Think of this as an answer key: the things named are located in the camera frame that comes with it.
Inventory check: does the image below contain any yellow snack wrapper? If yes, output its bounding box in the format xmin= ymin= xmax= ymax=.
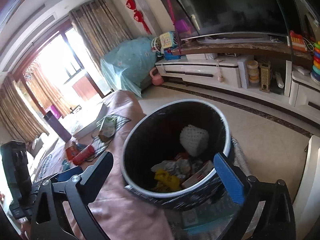
xmin=152 ymin=168 xmax=182 ymax=193

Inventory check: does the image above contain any rainbow stacking ring toy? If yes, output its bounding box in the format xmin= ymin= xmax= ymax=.
xmin=311 ymin=41 xmax=320 ymax=83

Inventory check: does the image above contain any children's picture book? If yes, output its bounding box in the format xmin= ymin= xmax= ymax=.
xmin=66 ymin=102 xmax=108 ymax=139

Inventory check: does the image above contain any black flat television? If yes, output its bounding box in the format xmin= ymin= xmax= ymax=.
xmin=161 ymin=0 xmax=302 ymax=40

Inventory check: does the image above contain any red snack wrapper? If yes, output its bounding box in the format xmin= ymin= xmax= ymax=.
xmin=66 ymin=142 xmax=87 ymax=161

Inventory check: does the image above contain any teal covered furniture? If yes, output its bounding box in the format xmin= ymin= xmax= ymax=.
xmin=100 ymin=36 xmax=157 ymax=97

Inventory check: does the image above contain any yellow toy phone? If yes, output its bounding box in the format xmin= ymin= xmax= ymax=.
xmin=159 ymin=31 xmax=177 ymax=49

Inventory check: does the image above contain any green snack wrapper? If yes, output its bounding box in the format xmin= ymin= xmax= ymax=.
xmin=98 ymin=116 xmax=117 ymax=142

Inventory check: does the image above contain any pink kettlebell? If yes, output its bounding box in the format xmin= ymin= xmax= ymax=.
xmin=149 ymin=67 xmax=164 ymax=86

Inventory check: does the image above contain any brown curtain right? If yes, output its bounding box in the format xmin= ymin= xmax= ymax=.
xmin=68 ymin=0 xmax=133 ymax=70

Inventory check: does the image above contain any white foam fruit net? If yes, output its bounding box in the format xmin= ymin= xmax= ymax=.
xmin=180 ymin=125 xmax=209 ymax=157

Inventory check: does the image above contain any white tv cabinet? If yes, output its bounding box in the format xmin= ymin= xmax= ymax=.
xmin=156 ymin=56 xmax=319 ymax=128

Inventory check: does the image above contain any black round trash bin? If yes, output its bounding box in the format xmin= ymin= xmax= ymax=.
xmin=121 ymin=99 xmax=234 ymax=211

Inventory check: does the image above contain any beige sofa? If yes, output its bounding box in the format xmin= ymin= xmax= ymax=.
xmin=27 ymin=133 xmax=59 ymax=160

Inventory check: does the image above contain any red cylindrical can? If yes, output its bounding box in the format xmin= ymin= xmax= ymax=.
xmin=72 ymin=145 xmax=95 ymax=165

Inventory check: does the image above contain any brown curtain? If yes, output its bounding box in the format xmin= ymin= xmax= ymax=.
xmin=68 ymin=0 xmax=133 ymax=70
xmin=1 ymin=74 xmax=49 ymax=142

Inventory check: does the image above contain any brown curtain left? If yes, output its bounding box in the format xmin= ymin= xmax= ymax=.
xmin=1 ymin=74 xmax=49 ymax=142

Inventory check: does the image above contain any pink bed sheet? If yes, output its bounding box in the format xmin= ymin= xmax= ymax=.
xmin=32 ymin=89 xmax=176 ymax=240

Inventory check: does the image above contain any red chinese knot decoration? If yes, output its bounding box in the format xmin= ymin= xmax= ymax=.
xmin=125 ymin=0 xmax=152 ymax=35

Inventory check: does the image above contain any purple thermos bottle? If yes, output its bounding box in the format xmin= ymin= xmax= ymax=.
xmin=44 ymin=111 xmax=72 ymax=142

